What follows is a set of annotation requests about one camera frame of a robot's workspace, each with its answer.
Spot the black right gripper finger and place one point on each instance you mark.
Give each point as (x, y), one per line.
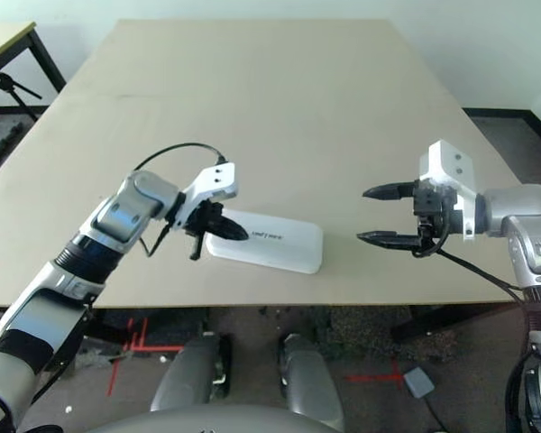
(390, 240)
(390, 191)

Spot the silver robot leg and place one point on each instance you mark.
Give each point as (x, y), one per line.
(309, 374)
(189, 374)

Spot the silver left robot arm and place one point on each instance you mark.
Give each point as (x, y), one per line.
(131, 207)

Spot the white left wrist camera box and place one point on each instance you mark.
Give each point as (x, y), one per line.
(216, 182)

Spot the small side table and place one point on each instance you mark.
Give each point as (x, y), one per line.
(31, 38)

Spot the silver robot right leg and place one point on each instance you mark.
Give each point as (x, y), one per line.
(309, 374)

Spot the red floor tape cross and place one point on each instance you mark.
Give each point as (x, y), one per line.
(390, 376)

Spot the silver robot left leg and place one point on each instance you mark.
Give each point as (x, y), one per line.
(189, 374)

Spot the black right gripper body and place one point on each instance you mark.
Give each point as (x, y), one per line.
(435, 212)

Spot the grey robot torso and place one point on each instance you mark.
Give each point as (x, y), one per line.
(207, 421)

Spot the grey foot pedal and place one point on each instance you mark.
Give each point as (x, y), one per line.
(418, 382)

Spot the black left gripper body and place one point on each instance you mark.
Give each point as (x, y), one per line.
(203, 218)

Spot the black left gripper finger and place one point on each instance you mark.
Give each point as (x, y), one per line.
(227, 234)
(230, 223)

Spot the grey foam floor mat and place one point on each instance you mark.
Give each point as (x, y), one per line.
(0, 140)

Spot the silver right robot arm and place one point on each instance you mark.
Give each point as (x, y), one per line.
(523, 203)

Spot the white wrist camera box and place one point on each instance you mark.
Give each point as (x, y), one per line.
(448, 167)
(216, 182)

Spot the white Unitree plastic pencil case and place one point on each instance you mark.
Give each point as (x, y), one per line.
(279, 248)

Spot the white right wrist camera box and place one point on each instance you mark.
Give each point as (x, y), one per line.
(448, 167)

